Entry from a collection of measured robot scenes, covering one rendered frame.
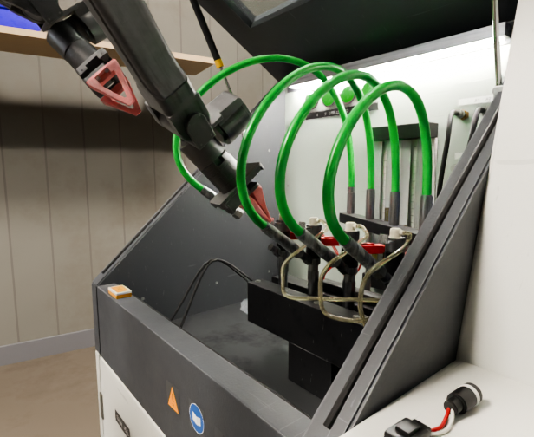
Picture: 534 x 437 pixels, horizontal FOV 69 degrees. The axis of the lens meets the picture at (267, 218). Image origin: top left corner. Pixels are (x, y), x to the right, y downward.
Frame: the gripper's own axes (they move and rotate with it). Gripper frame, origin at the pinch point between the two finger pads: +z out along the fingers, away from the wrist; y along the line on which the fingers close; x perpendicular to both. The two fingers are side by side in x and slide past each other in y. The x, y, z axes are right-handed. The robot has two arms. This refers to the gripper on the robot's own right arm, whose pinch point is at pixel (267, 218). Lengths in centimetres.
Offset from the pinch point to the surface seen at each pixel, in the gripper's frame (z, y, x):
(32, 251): -15, -72, 212
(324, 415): 2.8, -17.5, -35.8
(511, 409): 13.2, -5.8, -43.0
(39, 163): -50, -30, 211
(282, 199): -7.9, -1.5, -18.9
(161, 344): -1.9, -26.8, -7.2
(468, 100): 9.0, 40.7, -12.5
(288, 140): -12.8, 4.6, -18.6
